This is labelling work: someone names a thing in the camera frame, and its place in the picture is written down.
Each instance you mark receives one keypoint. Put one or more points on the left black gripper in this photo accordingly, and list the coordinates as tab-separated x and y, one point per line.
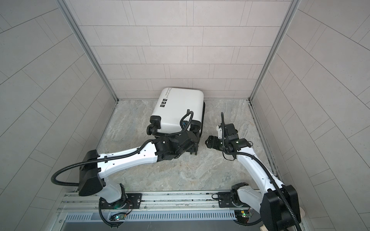
193	147

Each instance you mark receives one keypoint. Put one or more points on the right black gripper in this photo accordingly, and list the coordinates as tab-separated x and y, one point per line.
214	145

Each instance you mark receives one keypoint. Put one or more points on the black white suitcase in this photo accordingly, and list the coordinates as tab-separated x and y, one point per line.
177	110

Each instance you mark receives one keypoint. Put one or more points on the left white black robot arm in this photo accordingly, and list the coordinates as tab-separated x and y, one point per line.
97	168

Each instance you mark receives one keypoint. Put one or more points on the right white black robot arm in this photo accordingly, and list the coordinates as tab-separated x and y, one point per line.
276	202

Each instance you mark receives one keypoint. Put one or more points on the right circuit board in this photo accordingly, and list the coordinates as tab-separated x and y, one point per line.
243	214

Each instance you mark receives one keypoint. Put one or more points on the circuit board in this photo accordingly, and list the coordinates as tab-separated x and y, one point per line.
118	217
243	214

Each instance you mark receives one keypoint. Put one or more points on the left circuit board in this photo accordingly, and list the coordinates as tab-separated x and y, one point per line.
118	217

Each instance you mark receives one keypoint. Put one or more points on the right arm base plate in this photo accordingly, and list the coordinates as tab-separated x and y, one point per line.
225	200

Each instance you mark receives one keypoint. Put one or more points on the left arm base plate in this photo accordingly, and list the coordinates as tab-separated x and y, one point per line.
132	201

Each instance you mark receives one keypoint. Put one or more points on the aluminium mounting rail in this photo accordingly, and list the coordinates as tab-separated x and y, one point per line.
191	200

